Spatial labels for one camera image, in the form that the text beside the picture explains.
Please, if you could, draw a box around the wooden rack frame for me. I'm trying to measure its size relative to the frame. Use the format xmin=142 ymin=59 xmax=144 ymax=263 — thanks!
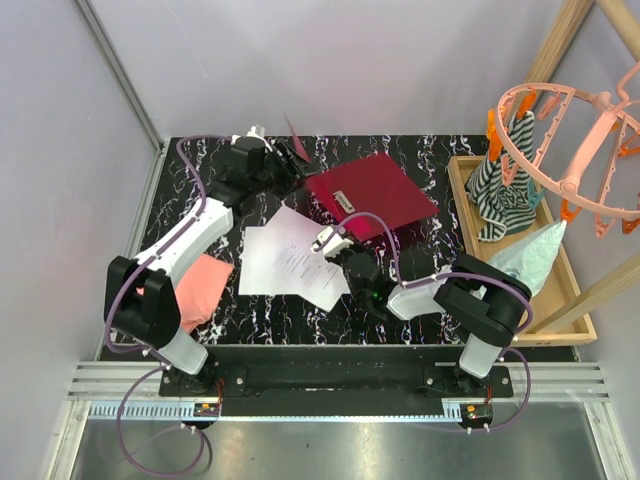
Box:
xmin=523 ymin=1 xmax=639 ymax=324

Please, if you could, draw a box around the white printed top paper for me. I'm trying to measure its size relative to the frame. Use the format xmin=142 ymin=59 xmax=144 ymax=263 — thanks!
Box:
xmin=248 ymin=206 xmax=349 ymax=312

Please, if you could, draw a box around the aluminium frame rail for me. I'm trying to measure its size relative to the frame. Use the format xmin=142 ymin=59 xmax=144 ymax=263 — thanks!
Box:
xmin=44 ymin=0 xmax=165 ymax=479

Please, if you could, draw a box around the wooden tray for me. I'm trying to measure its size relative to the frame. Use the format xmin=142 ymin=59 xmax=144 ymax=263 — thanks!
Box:
xmin=447 ymin=156 xmax=597 ymax=347

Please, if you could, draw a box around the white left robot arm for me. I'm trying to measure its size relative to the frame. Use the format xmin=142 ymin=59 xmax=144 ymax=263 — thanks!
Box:
xmin=104 ymin=128 xmax=314 ymax=396

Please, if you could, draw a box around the red plastic folder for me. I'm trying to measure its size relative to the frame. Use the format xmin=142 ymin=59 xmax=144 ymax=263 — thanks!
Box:
xmin=290 ymin=130 xmax=439 ymax=241

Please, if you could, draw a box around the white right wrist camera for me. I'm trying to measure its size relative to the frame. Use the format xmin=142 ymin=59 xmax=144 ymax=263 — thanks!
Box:
xmin=310 ymin=226 xmax=354 ymax=258

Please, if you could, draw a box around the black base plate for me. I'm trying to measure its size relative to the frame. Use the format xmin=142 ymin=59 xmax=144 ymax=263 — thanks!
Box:
xmin=159 ymin=345 xmax=514 ymax=421

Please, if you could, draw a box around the pink folded cloth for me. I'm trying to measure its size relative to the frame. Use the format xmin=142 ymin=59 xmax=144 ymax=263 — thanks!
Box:
xmin=175 ymin=254 xmax=233 ymax=334

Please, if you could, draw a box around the pink round clip hanger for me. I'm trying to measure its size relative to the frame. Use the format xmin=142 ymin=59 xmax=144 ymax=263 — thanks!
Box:
xmin=487 ymin=65 xmax=639 ymax=238

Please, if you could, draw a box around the light teal cloth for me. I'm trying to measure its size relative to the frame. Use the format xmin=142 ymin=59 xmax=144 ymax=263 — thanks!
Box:
xmin=487 ymin=220 xmax=568 ymax=298

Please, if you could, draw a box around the striped sock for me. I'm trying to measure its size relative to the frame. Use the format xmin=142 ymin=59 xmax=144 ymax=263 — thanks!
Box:
xmin=465 ymin=110 xmax=536 ymax=242

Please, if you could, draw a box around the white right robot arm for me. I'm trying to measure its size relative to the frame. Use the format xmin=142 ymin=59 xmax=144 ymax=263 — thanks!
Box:
xmin=314 ymin=240 xmax=533 ymax=397

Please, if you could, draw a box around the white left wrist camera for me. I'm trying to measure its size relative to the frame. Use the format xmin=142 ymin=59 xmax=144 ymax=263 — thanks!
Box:
xmin=246 ymin=124 xmax=271 ymax=148

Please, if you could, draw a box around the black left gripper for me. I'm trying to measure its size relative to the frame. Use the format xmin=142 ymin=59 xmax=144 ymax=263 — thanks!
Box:
xmin=251 ymin=140 xmax=320 ymax=201

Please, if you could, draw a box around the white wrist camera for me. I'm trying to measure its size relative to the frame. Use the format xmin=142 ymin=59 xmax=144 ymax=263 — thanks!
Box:
xmin=246 ymin=124 xmax=271 ymax=148
xmin=310 ymin=226 xmax=354 ymax=258

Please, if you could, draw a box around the white lower paper sheet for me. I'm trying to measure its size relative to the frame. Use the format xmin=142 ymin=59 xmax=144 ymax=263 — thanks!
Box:
xmin=239 ymin=226 xmax=298 ymax=296

